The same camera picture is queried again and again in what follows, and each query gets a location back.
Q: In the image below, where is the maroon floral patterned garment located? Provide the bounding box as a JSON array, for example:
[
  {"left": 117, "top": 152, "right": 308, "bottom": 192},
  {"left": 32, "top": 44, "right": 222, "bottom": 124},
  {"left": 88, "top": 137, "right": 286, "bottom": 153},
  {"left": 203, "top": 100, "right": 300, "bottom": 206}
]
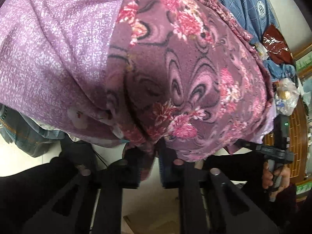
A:
[{"left": 1, "top": 0, "right": 273, "bottom": 179}]

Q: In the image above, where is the person's right hand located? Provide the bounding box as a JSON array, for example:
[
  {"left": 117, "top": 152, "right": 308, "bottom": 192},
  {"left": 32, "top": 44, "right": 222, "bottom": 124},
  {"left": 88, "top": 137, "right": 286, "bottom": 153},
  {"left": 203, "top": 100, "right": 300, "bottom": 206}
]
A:
[{"left": 262, "top": 162, "right": 291, "bottom": 202}]

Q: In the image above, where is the wooden lattice furniture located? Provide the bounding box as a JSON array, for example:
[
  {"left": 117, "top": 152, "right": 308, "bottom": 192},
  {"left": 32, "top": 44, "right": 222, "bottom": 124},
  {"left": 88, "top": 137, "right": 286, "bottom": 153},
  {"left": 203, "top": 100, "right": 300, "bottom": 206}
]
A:
[{"left": 263, "top": 98, "right": 308, "bottom": 183}]

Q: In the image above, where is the clear plastic bag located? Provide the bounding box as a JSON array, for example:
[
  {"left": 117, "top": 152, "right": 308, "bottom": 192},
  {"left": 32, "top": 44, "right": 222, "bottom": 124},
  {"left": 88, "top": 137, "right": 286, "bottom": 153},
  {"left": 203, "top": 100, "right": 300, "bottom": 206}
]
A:
[{"left": 274, "top": 78, "right": 300, "bottom": 116}]

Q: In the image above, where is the blue crumpled cloth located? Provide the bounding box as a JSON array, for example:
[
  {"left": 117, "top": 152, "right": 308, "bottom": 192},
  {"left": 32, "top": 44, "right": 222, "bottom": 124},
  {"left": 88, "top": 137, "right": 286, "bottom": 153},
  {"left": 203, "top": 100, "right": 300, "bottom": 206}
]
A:
[{"left": 263, "top": 59, "right": 296, "bottom": 82}]

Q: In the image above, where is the dark red plastic bag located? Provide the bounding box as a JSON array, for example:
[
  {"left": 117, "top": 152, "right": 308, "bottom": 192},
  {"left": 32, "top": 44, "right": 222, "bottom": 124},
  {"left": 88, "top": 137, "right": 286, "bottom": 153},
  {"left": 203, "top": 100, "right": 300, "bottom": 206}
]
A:
[{"left": 262, "top": 24, "right": 293, "bottom": 65}]

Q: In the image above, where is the grey star pillow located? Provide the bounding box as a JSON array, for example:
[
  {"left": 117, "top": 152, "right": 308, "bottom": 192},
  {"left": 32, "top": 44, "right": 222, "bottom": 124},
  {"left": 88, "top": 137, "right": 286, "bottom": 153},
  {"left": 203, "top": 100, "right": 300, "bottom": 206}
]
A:
[{"left": 1, "top": 104, "right": 65, "bottom": 157}]

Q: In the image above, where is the blue plaid quilt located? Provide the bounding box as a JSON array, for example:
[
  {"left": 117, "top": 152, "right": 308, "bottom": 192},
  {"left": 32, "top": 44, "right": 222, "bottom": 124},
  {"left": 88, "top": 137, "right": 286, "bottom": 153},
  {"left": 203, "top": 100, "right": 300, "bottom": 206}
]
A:
[{"left": 219, "top": 0, "right": 279, "bottom": 44}]

